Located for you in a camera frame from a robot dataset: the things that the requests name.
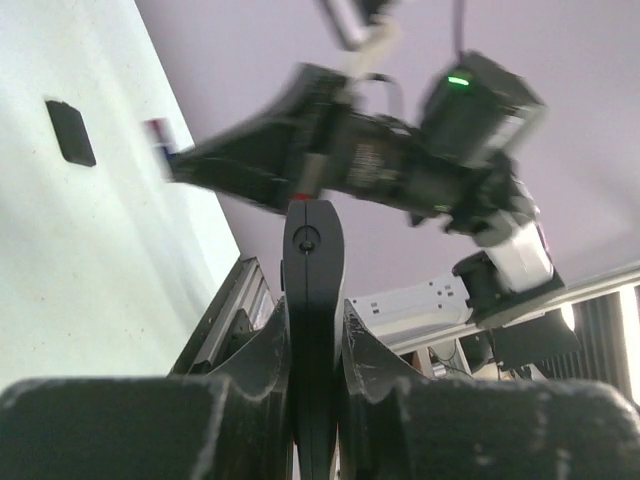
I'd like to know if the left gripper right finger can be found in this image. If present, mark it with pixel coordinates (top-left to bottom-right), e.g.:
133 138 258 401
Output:
340 307 639 479

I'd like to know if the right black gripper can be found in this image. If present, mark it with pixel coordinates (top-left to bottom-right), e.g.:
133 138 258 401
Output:
166 62 351 216

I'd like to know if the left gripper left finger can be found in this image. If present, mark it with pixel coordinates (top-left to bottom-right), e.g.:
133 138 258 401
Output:
1 305 291 479

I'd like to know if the black remote control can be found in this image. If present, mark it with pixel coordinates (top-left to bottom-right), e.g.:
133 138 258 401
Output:
281 200 345 479

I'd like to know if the black battery cover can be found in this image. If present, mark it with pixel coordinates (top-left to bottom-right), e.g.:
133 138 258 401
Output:
45 100 97 168

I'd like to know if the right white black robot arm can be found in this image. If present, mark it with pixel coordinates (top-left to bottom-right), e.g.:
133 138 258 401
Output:
169 64 639 479

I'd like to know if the aluminium extrusion rail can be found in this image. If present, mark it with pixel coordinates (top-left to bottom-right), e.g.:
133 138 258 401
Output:
170 258 275 375

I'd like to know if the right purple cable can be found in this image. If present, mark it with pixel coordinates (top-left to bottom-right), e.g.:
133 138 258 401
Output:
449 0 467 61

